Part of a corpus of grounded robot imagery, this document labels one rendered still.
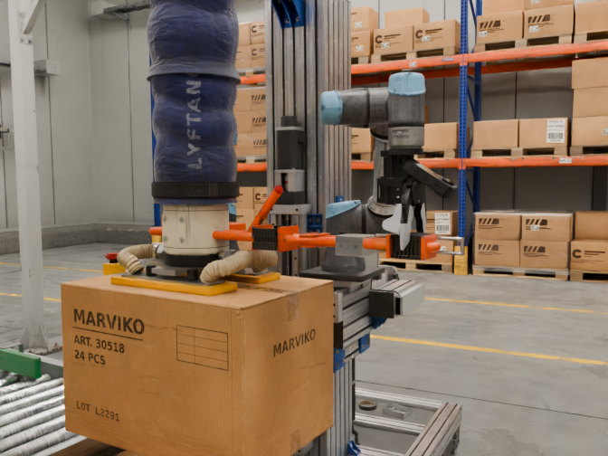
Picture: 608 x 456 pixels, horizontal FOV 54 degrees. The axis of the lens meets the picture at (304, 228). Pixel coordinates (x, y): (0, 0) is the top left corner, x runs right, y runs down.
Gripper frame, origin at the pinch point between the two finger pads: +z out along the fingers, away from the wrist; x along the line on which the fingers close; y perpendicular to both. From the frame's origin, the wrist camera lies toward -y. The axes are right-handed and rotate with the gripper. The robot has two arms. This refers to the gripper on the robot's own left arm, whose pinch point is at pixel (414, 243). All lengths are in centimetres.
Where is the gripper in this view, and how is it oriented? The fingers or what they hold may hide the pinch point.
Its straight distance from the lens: 129.2
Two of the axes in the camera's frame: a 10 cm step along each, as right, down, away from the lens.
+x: -5.2, 0.8, -8.5
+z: 0.1, 10.0, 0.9
